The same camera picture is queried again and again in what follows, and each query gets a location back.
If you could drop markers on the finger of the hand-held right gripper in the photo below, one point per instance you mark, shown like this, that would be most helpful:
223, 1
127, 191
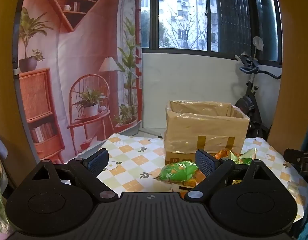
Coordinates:
296, 158

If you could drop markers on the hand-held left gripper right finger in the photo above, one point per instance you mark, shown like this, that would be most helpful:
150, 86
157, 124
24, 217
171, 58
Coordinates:
205, 164

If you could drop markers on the orange and green snack packet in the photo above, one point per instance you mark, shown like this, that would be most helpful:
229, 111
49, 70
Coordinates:
223, 153

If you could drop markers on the black framed window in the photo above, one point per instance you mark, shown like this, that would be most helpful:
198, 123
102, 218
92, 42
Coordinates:
154, 17

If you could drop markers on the bright green snack packet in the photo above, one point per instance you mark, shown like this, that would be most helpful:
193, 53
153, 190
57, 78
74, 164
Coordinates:
176, 171

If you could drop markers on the light green snack packet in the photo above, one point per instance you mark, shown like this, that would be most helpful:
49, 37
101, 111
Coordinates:
246, 156

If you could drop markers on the pale round paddle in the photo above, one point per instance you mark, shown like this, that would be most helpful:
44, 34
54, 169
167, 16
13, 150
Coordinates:
258, 42

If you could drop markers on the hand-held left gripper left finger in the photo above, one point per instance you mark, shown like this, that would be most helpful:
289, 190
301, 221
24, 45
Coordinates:
99, 161

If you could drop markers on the cardboard box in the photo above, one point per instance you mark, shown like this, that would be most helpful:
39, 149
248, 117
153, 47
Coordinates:
188, 130

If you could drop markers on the white apartment building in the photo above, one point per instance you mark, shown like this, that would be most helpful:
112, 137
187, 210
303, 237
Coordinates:
183, 12

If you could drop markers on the black exercise bike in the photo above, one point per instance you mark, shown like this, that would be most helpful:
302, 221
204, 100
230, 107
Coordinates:
250, 105

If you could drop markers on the checkered floral tablecloth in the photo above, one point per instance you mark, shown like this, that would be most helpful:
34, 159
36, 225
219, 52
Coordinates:
134, 160

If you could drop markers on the printed room backdrop cloth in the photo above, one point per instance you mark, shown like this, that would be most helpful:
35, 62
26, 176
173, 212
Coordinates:
69, 55

